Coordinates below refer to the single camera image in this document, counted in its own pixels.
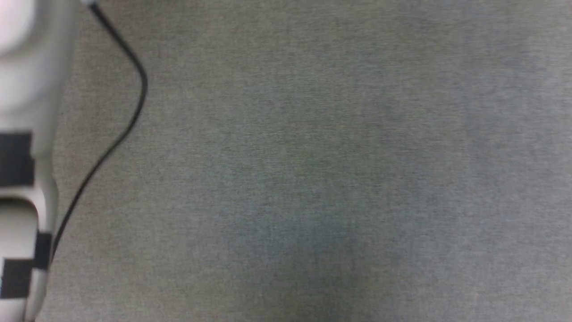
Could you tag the grey fabric sofa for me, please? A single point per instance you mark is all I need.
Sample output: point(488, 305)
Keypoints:
point(335, 161)

